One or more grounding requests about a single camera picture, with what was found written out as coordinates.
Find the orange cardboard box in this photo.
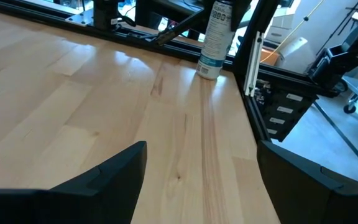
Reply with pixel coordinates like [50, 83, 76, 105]
[259, 46, 281, 67]

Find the black panel with white labels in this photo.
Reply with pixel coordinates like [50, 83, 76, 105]
[255, 79, 318, 142]

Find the yellow cord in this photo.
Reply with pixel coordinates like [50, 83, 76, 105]
[261, 0, 325, 63]

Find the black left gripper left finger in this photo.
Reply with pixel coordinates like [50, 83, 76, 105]
[0, 141, 148, 224]

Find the slim white can black top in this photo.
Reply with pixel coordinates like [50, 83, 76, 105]
[196, 0, 234, 81]

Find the white plastic container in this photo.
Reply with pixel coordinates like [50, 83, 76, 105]
[275, 37, 310, 75]

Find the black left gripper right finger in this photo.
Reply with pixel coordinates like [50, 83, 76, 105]
[256, 139, 358, 224]

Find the black metal table frame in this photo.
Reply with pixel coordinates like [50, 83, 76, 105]
[0, 0, 338, 142]

